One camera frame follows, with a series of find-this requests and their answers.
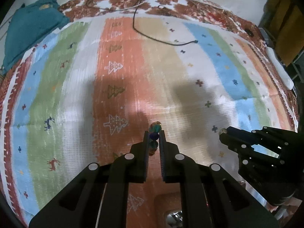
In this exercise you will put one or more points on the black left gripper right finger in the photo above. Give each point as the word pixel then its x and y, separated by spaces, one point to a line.
pixel 210 196

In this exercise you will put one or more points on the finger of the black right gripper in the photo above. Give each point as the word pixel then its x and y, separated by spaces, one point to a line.
pixel 241 150
pixel 239 137

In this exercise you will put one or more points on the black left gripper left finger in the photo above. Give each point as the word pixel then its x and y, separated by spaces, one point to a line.
pixel 98 195

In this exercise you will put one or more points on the metal jewelry tin box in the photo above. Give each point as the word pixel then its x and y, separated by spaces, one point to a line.
pixel 171 211

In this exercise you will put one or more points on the small black object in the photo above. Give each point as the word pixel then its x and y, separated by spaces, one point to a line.
pixel 249 32

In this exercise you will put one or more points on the yellow curtain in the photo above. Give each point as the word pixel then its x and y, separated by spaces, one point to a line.
pixel 285 24

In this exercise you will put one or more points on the teal cloth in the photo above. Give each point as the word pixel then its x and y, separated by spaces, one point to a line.
pixel 29 26

